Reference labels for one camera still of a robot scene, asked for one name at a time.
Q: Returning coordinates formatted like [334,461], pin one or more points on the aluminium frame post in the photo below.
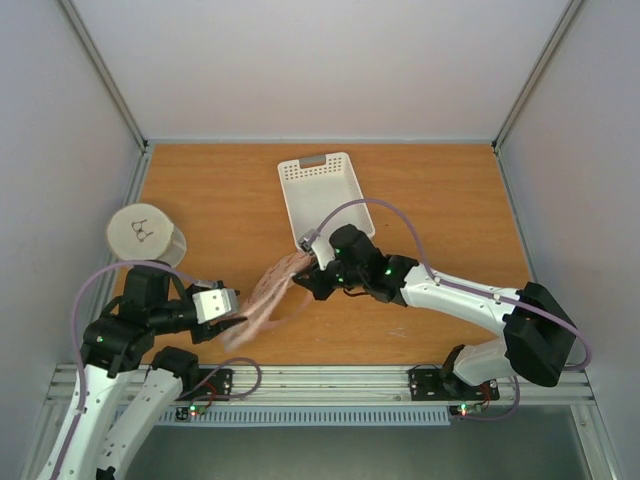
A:
[79,28]
[541,65]

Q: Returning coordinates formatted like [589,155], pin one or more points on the right aluminium frame post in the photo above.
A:
[541,65]

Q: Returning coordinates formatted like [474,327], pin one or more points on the aluminium mounting rail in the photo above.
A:
[345,385]

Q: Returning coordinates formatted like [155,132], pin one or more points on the grey slotted cable duct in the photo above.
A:
[305,416]

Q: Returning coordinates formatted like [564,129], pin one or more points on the white round mesh laundry bag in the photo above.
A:
[142,231]

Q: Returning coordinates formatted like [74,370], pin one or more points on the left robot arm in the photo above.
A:
[95,443]

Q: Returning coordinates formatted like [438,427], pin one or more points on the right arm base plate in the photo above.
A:
[426,384]

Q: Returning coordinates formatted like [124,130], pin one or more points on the left aluminium frame post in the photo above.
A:
[79,28]

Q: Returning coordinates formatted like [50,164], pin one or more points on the white plastic basket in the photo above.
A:
[315,186]

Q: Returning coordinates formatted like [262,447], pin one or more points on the floral mesh laundry bag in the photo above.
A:
[263,300]

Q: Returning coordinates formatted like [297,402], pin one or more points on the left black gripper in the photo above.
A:
[211,330]

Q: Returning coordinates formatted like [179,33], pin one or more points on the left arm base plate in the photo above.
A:
[218,384]

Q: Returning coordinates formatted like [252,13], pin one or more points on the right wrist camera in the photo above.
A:
[313,243]

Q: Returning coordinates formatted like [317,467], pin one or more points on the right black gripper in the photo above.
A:
[320,283]

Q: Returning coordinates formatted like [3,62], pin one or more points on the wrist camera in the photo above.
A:
[216,303]
[313,243]

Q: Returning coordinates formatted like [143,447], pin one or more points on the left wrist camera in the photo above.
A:
[216,303]

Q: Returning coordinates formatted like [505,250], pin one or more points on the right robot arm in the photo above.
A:
[533,334]

